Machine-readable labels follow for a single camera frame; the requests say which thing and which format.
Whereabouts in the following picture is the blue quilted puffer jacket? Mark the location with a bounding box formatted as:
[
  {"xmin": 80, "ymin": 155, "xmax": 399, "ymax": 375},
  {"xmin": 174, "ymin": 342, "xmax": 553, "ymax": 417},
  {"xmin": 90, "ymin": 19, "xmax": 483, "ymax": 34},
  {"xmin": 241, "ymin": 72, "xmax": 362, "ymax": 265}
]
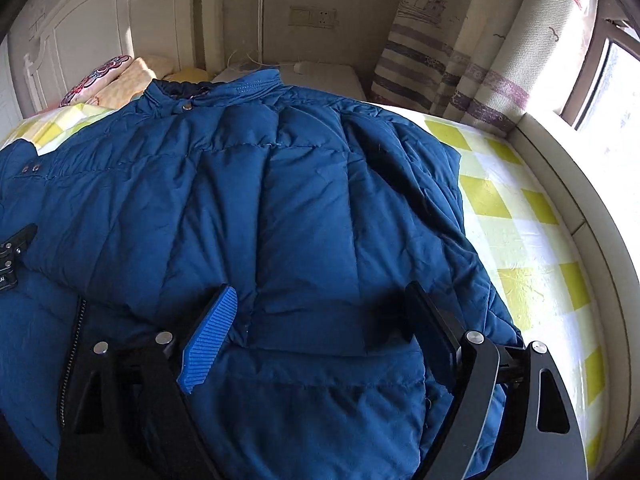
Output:
[{"xmin": 1, "ymin": 70, "xmax": 522, "ymax": 479}]

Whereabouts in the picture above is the yellow white checkered bed sheet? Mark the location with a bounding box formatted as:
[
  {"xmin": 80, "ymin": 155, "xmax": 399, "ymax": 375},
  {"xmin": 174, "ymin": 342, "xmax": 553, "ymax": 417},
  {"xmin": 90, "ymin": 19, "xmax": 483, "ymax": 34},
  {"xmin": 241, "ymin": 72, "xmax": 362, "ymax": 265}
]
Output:
[{"xmin": 1, "ymin": 106, "xmax": 608, "ymax": 472}]

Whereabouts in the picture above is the floral embroidered pillow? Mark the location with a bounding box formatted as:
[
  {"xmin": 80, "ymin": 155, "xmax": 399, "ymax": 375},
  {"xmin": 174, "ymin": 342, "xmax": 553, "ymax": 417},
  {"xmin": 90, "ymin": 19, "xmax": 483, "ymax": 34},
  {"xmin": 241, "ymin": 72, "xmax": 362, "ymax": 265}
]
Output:
[{"xmin": 58, "ymin": 55, "xmax": 134, "ymax": 107}]

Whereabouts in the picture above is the white window sill ledge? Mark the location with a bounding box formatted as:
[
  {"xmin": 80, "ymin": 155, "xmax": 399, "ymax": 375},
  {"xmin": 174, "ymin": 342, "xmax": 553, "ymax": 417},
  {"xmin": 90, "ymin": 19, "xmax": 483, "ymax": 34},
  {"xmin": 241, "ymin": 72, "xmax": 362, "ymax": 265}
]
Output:
[{"xmin": 508, "ymin": 112, "xmax": 639, "ymax": 469}]

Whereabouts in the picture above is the yellow pillow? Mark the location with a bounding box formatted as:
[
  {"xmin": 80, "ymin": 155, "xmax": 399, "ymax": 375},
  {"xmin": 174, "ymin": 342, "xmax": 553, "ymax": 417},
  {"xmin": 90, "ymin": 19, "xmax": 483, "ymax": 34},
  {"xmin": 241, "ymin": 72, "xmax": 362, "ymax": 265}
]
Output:
[{"xmin": 164, "ymin": 67, "xmax": 212, "ymax": 84}]

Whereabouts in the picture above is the white wooden headboard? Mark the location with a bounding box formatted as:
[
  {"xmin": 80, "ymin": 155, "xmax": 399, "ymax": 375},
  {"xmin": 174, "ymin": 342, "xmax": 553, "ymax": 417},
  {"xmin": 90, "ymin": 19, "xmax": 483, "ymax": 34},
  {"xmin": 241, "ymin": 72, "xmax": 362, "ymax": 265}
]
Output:
[{"xmin": 8, "ymin": 0, "xmax": 226, "ymax": 117}]

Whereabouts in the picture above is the white bedside table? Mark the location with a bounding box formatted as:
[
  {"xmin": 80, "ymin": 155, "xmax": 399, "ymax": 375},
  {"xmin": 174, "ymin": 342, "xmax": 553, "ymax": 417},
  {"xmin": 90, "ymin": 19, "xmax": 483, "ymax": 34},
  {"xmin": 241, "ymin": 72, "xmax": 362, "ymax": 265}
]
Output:
[{"xmin": 213, "ymin": 61, "xmax": 367, "ymax": 101}]

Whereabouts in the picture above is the striped patterned curtain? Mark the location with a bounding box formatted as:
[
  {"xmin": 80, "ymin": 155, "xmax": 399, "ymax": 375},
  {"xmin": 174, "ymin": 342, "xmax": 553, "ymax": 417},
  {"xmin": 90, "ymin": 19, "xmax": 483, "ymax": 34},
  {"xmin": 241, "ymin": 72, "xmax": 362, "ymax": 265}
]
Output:
[{"xmin": 371, "ymin": 0, "xmax": 598, "ymax": 134}]

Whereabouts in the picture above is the white charger cable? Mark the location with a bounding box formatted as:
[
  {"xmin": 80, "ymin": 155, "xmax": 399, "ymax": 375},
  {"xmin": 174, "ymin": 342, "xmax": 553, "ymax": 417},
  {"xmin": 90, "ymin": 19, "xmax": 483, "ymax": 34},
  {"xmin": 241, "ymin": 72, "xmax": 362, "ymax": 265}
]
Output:
[{"xmin": 226, "ymin": 48, "xmax": 269, "ymax": 74}]

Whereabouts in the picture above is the beige wall socket panel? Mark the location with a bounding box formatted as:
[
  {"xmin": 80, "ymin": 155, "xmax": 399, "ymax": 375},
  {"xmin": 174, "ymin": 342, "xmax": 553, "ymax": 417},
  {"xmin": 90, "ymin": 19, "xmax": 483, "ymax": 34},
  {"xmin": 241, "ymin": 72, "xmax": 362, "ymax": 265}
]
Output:
[{"xmin": 288, "ymin": 6, "xmax": 337, "ymax": 29}]

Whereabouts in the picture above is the window frame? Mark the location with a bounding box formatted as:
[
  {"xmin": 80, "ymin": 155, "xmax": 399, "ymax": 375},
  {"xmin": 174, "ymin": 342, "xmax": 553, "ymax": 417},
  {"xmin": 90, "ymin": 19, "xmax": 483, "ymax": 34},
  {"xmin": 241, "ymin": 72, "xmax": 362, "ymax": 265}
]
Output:
[{"xmin": 561, "ymin": 0, "xmax": 639, "ymax": 130}]

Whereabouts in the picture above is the white wall conduit strip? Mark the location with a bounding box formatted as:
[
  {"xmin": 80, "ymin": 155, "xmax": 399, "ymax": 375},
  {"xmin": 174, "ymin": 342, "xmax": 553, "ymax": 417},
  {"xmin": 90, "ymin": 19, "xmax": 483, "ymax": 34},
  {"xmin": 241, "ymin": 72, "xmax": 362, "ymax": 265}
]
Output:
[{"xmin": 256, "ymin": 0, "xmax": 265, "ymax": 65}]

